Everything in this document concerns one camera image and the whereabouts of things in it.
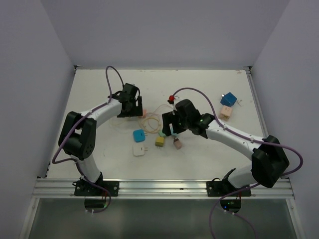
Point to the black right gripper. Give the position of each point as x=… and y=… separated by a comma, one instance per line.
x=170, y=118

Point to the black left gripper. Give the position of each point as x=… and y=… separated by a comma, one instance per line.
x=137, y=110

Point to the green plug adapter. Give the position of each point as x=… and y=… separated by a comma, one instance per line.
x=161, y=134

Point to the pink brown plug adapter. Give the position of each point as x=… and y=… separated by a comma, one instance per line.
x=177, y=143

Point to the yellow olive plug adapter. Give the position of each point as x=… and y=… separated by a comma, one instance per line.
x=159, y=142

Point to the bright blue plug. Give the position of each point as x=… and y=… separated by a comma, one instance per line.
x=139, y=135

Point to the white plug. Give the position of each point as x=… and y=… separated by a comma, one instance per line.
x=139, y=150

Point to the pink cube socket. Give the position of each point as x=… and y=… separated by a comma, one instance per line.
x=225, y=113

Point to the dark blue cube socket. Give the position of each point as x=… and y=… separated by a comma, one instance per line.
x=228, y=99

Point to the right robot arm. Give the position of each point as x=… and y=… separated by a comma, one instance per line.
x=245, y=143

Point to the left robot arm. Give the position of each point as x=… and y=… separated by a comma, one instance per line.
x=78, y=135

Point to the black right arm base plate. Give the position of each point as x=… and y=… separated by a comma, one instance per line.
x=219, y=188

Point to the aluminium right side rail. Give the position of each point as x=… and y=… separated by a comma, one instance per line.
x=261, y=119

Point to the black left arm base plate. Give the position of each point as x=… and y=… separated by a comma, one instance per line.
x=83, y=188

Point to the aluminium table front rail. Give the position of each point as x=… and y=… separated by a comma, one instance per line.
x=156, y=189

